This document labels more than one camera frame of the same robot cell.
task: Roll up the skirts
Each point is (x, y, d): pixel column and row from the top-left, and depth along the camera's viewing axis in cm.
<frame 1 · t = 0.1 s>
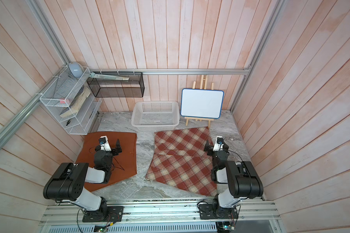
left hand: (111, 141, 91), fingers open
right hand: (215, 139, 91), fingers open
red plaid skirt: (180, 160, 95), on the table
rust brown skirt: (124, 164, 92), point 2 cm above the table
white plastic basket: (155, 115, 121), on the table

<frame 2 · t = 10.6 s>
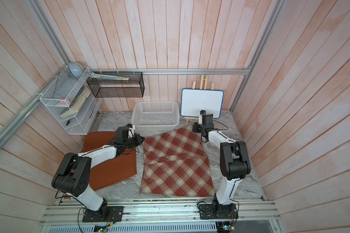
left hand: (144, 139, 93), fingers closed
right hand: (194, 123, 100), fingers closed
red plaid skirt: (175, 163, 92), point 2 cm above the table
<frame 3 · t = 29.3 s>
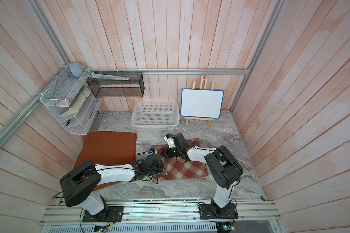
left hand: (163, 168, 88), fingers closed
right hand: (161, 153, 91), fingers closed
red plaid skirt: (175, 168, 89), point 2 cm above the table
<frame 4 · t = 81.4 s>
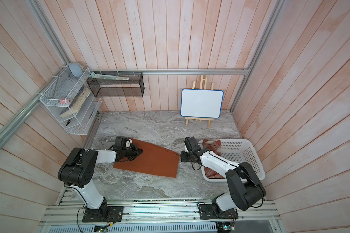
left hand: (143, 151, 97), fingers closed
right hand: (182, 155, 91), fingers open
red plaid skirt: (214, 145, 87), point 13 cm above the table
rust brown skirt: (155, 159, 95), on the table
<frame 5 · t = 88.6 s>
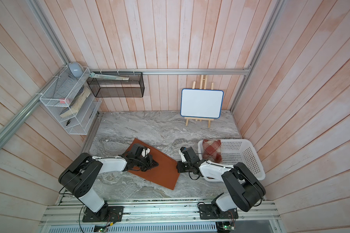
left hand: (158, 165, 89), fingers closed
right hand: (176, 166, 91), fingers closed
rust brown skirt: (166, 175, 85), point 4 cm above the table
